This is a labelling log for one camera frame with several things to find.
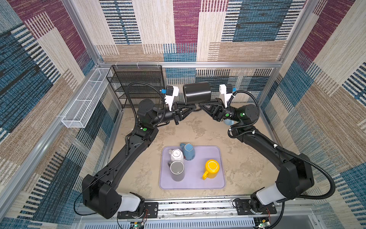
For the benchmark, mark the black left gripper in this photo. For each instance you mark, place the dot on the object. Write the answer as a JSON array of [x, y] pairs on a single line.
[[176, 115]]

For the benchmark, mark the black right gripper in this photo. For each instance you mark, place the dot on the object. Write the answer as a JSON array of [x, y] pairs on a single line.
[[217, 112]]

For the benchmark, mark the black mug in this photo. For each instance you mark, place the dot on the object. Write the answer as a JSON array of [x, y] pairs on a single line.
[[197, 93]]

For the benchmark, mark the light blue mug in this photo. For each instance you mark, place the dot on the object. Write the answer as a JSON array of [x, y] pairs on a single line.
[[229, 122]]

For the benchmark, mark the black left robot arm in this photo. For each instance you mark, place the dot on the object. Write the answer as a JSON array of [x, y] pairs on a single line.
[[99, 191]]

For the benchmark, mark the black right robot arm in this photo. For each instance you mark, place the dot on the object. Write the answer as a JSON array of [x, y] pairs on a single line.
[[295, 174]]

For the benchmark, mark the teal dotted floral mug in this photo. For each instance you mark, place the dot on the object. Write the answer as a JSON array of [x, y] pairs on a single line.
[[188, 151]]

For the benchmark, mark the white pink mug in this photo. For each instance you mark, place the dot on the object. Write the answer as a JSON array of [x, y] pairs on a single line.
[[176, 155]]

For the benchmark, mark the grey mug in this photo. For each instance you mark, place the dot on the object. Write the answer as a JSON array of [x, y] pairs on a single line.
[[177, 170]]

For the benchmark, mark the yellow mug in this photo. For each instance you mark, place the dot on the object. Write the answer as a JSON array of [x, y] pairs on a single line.
[[212, 168]]

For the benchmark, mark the lavender tray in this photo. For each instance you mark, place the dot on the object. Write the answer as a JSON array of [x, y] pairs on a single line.
[[194, 170]]

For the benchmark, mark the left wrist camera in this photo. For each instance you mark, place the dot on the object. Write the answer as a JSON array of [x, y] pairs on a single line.
[[169, 94]]

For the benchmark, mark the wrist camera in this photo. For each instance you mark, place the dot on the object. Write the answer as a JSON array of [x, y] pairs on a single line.
[[226, 91], [169, 94]]

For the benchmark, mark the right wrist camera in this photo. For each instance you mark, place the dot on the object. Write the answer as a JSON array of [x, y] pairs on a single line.
[[226, 91]]

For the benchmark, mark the black wire mesh shelf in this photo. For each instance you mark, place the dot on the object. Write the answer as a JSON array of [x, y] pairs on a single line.
[[120, 76]]

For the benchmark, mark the white wire mesh basket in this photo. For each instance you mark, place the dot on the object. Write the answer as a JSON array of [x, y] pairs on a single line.
[[82, 108]]

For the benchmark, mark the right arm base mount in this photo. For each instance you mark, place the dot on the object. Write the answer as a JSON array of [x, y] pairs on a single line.
[[252, 207]]

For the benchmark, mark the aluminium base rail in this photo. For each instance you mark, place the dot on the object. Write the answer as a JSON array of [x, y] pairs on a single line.
[[219, 213]]

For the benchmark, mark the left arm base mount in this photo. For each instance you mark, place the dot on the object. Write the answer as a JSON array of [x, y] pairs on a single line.
[[134, 206]]

